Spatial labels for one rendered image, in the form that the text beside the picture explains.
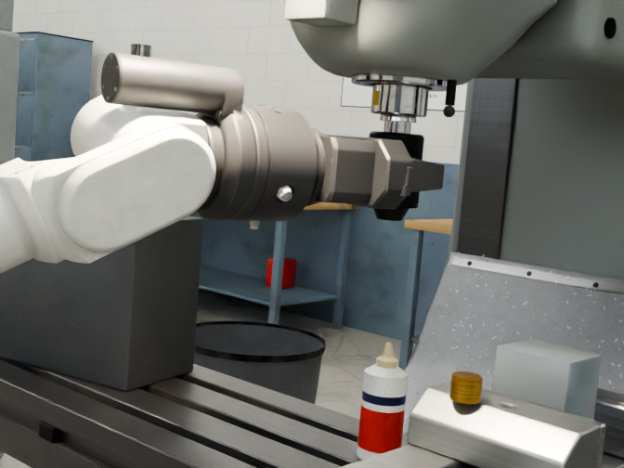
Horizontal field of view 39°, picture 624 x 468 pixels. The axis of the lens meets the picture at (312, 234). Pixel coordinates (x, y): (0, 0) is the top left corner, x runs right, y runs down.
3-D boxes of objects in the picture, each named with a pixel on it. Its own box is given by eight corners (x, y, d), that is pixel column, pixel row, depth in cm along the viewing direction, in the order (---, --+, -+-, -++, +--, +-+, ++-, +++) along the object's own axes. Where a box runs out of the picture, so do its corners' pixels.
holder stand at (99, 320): (125, 393, 95) (137, 209, 93) (-13, 355, 106) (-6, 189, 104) (194, 372, 105) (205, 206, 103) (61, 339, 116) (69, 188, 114)
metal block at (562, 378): (560, 445, 63) (569, 363, 62) (488, 422, 67) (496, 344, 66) (592, 431, 67) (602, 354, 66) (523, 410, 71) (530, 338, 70)
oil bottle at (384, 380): (383, 470, 78) (394, 349, 77) (347, 456, 81) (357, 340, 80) (408, 460, 81) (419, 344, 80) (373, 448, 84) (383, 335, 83)
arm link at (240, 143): (260, 236, 64) (112, 234, 58) (197, 194, 73) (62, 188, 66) (289, 84, 61) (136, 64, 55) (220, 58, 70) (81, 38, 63)
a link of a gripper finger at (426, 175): (435, 195, 75) (379, 192, 72) (439, 158, 75) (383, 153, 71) (448, 197, 74) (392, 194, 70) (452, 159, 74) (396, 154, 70)
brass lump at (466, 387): (469, 406, 62) (472, 381, 61) (443, 397, 63) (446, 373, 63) (486, 401, 63) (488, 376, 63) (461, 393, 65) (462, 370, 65)
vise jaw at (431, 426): (560, 499, 56) (566, 439, 56) (406, 443, 65) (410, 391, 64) (601, 477, 61) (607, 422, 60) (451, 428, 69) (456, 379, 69)
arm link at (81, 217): (230, 200, 61) (48, 289, 55) (176, 165, 68) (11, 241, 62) (204, 114, 57) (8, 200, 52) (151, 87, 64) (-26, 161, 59)
